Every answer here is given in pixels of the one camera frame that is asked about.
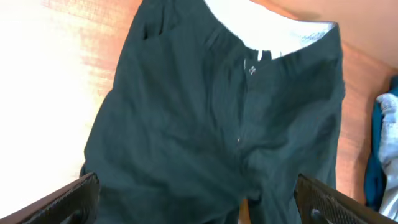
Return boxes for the light blue denim shorts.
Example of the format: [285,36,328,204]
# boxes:
[377,93,397,221]

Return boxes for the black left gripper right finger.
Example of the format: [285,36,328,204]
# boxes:
[294,174,397,224]

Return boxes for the black shorts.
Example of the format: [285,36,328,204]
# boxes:
[81,1,345,223]

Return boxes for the dark blue garment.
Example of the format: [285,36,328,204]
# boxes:
[364,76,397,212]

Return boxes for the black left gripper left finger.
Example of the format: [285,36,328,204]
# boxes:
[1,173,100,224]

